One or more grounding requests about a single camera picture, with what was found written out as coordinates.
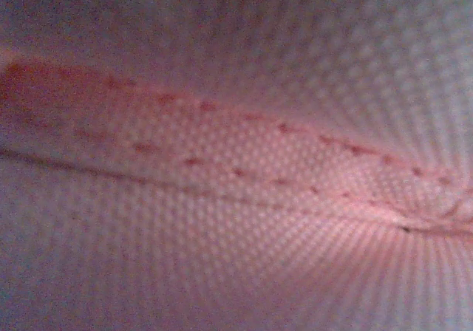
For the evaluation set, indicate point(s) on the pink student backpack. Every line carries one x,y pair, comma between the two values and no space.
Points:
236,161

